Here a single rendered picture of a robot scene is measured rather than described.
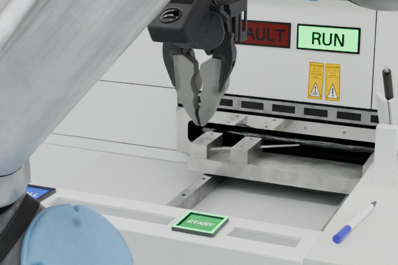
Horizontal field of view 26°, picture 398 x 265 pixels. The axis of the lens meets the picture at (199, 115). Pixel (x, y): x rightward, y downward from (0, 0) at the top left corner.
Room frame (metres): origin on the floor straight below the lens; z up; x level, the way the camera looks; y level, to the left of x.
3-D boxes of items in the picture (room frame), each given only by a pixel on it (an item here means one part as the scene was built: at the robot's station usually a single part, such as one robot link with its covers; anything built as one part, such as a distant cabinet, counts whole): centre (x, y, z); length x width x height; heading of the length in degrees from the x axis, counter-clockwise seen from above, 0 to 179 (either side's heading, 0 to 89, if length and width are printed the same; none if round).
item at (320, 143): (1.57, -0.18, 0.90); 0.38 x 0.01 x 0.01; 67
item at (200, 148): (1.55, -0.01, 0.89); 0.08 x 0.03 x 0.03; 157
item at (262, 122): (1.57, -0.16, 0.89); 0.44 x 0.02 x 0.10; 67
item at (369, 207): (1.01, -0.20, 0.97); 0.14 x 0.01 x 0.01; 150
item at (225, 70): (1.00, -0.02, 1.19); 0.05 x 0.02 x 0.09; 67
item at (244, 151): (1.52, -0.09, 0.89); 0.08 x 0.03 x 0.03; 157
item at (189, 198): (1.36, 0.04, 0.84); 0.50 x 0.02 x 0.03; 157
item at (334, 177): (1.49, -0.16, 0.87); 0.36 x 0.08 x 0.03; 67
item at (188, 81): (1.04, 0.01, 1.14); 0.06 x 0.03 x 0.09; 157
